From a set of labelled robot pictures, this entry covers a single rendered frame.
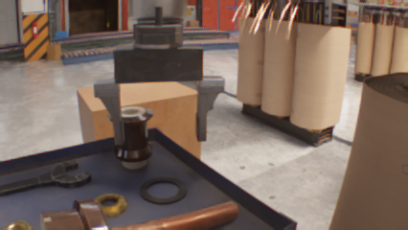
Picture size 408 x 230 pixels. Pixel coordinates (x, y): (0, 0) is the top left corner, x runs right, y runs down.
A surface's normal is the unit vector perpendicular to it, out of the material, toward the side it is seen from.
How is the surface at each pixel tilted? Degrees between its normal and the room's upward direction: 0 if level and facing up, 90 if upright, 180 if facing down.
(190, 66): 90
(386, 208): 90
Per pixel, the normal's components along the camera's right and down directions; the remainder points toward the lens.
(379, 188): -0.91, 0.12
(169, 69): 0.16, 0.33
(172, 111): 0.54, 0.29
